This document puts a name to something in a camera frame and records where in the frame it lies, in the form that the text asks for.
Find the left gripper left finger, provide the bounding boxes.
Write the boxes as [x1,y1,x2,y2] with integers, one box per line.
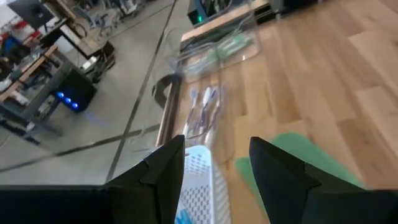
[0,134,186,224]

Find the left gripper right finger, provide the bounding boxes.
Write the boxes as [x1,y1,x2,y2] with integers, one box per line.
[249,136,398,224]

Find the green cloth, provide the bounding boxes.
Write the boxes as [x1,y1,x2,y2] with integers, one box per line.
[234,132,366,215]

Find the blue toothbrush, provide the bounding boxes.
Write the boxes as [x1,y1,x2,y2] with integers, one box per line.
[175,208,194,224]

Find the white perforated plastic basket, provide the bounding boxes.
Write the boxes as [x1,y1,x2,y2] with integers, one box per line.
[175,144,233,224]

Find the clear plastic bin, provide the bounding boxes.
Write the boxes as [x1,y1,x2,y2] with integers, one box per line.
[167,0,262,85]
[155,46,237,166]

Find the black clamp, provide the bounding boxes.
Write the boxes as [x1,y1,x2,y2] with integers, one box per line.
[151,73,183,110]

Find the black computer tower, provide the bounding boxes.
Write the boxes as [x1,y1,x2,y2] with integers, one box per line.
[51,68,98,113]

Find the black equipment cart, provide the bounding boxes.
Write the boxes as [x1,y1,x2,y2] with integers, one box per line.
[58,24,116,83]

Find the wooden workbench metal legs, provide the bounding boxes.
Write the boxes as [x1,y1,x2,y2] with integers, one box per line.
[0,45,74,139]

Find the black desk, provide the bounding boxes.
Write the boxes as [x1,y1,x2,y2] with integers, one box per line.
[6,0,56,29]

